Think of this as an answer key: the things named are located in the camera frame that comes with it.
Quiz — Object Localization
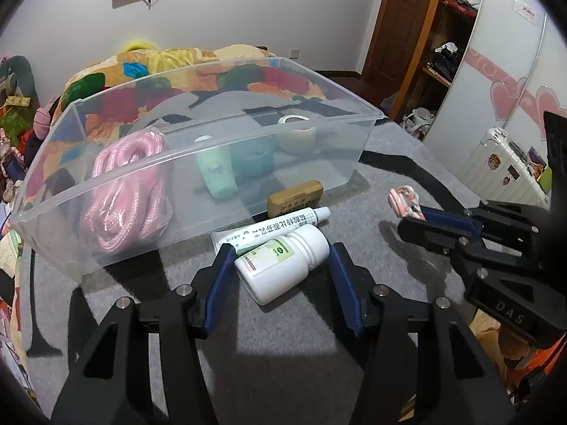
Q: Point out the white stickered suitcase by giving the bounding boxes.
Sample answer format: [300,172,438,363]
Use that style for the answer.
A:
[458,127,552,206]

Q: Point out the colourful small box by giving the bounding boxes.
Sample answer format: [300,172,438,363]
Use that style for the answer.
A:
[527,146,553,183]

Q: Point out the pink braided rope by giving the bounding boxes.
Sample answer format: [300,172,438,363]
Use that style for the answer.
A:
[79,132,171,251]

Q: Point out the orange cloth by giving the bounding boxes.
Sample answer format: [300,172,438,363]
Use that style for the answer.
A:
[470,314,567,390]

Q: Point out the white ointment tube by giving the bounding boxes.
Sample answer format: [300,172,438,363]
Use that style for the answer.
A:
[212,206,331,255]

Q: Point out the clear plastic storage bin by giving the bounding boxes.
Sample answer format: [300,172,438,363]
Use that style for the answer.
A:
[9,56,386,282]

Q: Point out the mint green tube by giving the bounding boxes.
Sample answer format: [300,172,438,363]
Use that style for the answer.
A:
[195,135,237,199]

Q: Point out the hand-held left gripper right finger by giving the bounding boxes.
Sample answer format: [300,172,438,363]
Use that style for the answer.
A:
[330,243,519,425]

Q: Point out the green cushion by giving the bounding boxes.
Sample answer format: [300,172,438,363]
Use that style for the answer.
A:
[0,55,41,151]

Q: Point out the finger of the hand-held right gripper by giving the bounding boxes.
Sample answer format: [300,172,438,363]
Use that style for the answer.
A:
[397,219,539,271]
[419,201,550,236]

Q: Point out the teal tape roll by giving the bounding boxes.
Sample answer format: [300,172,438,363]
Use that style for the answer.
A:
[229,135,274,177]

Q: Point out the white tape roll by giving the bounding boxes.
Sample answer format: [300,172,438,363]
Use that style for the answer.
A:
[277,115,318,154]

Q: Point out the white medicine bottle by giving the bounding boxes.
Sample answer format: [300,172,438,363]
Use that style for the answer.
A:
[234,225,331,306]

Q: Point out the brown soap bar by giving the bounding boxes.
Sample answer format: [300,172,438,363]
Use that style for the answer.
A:
[267,180,323,216]

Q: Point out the grey blanket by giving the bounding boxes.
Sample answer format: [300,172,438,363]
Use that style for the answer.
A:
[20,119,550,425]

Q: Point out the dark folded clothes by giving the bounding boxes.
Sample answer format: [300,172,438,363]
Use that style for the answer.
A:
[433,42,465,77]

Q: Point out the white heart-print sliding door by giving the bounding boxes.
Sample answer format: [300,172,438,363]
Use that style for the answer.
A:
[421,0,567,155]

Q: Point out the wooden wardrobe shelves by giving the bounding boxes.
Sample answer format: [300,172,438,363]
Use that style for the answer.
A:
[399,0,488,129]

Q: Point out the white and purple bag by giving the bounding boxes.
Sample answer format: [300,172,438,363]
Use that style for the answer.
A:
[401,108,437,140]

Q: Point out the brown wooden door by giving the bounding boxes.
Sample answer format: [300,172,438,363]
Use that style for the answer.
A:
[361,0,448,81]

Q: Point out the pink knitted hat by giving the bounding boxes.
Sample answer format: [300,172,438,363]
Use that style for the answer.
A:
[33,106,55,141]

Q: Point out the colourful patchwork blanket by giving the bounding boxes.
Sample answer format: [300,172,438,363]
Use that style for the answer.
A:
[27,40,329,178]

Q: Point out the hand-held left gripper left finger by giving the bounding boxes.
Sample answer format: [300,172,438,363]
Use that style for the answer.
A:
[51,243,237,425]

